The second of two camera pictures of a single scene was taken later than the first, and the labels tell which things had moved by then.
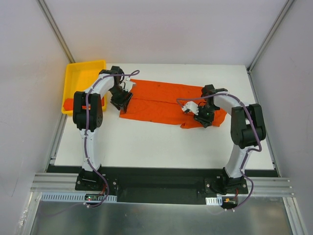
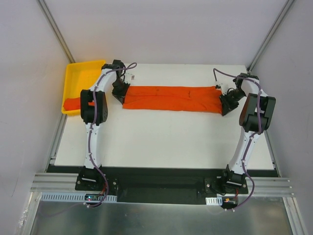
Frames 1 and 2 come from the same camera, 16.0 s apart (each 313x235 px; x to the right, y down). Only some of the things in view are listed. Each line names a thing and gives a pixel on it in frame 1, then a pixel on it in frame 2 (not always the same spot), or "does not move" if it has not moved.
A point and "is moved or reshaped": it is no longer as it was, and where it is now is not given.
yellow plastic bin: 79,77 does not move
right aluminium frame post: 285,10 does not move
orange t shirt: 173,102 is moved or reshaped
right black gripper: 204,120 → 229,102
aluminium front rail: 255,185 does not move
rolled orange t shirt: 68,104 does not move
